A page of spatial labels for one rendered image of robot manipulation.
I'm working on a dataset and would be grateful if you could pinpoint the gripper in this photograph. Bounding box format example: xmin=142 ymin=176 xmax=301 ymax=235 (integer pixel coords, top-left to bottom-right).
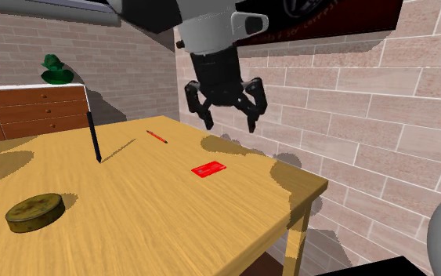
xmin=183 ymin=45 xmax=269 ymax=134

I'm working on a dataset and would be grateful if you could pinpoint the red card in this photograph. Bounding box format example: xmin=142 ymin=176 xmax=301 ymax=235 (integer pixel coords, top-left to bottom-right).
xmin=190 ymin=160 xmax=228 ymax=179

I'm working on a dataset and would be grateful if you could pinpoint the red pen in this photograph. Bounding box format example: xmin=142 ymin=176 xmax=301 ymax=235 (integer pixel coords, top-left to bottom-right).
xmin=146 ymin=129 xmax=169 ymax=145

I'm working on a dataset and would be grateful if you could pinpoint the wooden table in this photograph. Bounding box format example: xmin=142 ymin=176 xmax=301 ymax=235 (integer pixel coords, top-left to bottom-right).
xmin=0 ymin=114 xmax=330 ymax=276

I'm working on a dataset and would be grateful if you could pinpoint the black pen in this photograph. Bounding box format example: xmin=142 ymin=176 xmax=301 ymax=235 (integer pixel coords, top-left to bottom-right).
xmin=85 ymin=111 xmax=103 ymax=165

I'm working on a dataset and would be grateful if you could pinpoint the green figure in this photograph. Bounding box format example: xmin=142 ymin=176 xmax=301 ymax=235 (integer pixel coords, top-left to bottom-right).
xmin=40 ymin=53 xmax=75 ymax=85

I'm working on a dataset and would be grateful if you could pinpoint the brown chest of drawers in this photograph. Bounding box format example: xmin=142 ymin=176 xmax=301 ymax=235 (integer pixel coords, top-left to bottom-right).
xmin=0 ymin=82 xmax=92 ymax=147

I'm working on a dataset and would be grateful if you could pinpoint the olive round tin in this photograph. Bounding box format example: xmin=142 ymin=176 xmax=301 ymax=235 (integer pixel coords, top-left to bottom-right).
xmin=5 ymin=192 xmax=67 ymax=234

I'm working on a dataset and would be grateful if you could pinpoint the dark red wall picture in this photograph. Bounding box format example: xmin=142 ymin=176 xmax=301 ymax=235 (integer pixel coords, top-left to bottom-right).
xmin=235 ymin=0 xmax=405 ymax=48

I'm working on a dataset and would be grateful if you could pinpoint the grey framed wall picture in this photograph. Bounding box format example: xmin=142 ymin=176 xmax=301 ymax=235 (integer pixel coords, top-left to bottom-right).
xmin=0 ymin=0 xmax=122 ymax=27

